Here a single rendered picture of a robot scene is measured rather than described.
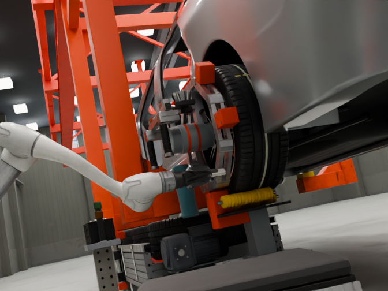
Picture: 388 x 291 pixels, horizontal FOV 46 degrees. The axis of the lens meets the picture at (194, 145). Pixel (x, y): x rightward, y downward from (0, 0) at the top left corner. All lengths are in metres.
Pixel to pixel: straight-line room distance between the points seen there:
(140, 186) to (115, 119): 0.84
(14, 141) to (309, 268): 1.40
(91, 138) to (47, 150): 2.66
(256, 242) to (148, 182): 0.64
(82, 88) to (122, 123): 2.13
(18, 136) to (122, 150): 0.80
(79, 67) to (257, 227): 3.06
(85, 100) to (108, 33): 1.94
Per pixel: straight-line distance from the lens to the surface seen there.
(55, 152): 1.91
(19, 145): 1.94
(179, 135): 2.13
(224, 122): 1.89
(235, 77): 2.08
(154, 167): 2.29
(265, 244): 2.22
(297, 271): 0.80
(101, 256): 2.64
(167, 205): 2.57
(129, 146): 2.58
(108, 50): 2.75
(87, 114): 4.62
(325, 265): 0.81
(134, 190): 1.85
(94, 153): 4.53
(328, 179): 5.28
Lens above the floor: 0.45
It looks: 9 degrees up
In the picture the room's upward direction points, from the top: 12 degrees counter-clockwise
